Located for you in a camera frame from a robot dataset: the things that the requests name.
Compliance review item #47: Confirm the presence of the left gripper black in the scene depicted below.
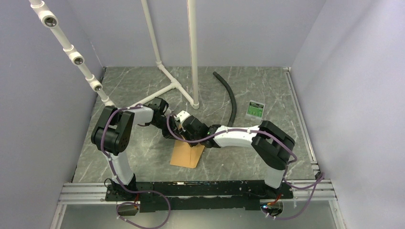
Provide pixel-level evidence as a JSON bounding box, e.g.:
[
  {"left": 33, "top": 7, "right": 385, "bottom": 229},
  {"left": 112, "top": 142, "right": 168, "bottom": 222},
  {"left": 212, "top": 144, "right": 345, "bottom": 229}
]
[{"left": 152, "top": 115, "right": 183, "bottom": 142}]

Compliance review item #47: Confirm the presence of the brown paper envelope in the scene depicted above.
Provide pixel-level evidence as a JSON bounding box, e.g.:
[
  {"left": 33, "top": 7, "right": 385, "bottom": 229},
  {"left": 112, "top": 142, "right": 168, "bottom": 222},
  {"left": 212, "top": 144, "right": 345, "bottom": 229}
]
[{"left": 170, "top": 140, "right": 205, "bottom": 169}]

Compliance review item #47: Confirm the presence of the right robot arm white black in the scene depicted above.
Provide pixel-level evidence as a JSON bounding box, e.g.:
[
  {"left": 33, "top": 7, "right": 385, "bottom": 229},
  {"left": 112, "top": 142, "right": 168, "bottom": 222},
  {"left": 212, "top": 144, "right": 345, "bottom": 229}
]
[{"left": 175, "top": 114, "right": 295, "bottom": 198}]

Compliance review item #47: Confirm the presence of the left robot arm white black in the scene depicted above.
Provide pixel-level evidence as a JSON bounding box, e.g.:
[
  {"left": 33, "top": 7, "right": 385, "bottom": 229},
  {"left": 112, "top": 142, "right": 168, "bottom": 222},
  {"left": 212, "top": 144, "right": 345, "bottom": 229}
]
[{"left": 91, "top": 97, "right": 180, "bottom": 200}]

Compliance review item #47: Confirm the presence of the black foam tube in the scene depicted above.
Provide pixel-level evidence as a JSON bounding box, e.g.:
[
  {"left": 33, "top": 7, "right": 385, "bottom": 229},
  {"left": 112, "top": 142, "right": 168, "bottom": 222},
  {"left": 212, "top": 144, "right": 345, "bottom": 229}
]
[{"left": 213, "top": 72, "right": 237, "bottom": 127}]

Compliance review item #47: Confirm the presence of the green white small box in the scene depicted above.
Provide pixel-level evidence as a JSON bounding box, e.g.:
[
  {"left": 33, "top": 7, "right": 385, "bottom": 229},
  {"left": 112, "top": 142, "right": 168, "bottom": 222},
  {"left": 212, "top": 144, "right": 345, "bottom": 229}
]
[{"left": 245, "top": 100, "right": 266, "bottom": 122}]

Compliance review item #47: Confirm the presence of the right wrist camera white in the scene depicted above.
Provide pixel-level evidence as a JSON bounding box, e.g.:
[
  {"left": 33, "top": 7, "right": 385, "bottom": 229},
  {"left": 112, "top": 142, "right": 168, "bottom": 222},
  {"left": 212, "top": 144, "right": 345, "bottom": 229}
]
[{"left": 175, "top": 111, "right": 191, "bottom": 125}]

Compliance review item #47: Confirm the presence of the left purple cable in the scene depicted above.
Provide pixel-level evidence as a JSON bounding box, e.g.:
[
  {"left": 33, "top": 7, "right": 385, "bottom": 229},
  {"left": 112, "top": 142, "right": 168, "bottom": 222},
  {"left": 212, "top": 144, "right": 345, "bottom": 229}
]
[{"left": 99, "top": 104, "right": 143, "bottom": 190}]

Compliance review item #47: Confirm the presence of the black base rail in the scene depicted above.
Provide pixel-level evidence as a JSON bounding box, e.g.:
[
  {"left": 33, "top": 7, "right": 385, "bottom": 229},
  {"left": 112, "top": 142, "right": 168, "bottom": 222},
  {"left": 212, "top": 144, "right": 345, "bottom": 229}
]
[{"left": 105, "top": 180, "right": 293, "bottom": 213}]

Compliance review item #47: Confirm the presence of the aluminium frame rail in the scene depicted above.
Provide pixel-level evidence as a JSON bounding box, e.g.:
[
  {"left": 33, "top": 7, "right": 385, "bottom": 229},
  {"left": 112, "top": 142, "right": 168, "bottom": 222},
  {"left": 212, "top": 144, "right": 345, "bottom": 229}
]
[{"left": 282, "top": 67, "right": 320, "bottom": 177}]

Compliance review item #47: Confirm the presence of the white PVC pipe frame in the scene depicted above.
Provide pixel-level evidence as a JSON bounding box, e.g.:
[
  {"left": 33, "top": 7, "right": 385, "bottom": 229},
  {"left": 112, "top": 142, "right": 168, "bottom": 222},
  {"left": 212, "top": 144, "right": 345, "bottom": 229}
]
[{"left": 30, "top": 0, "right": 200, "bottom": 109}]

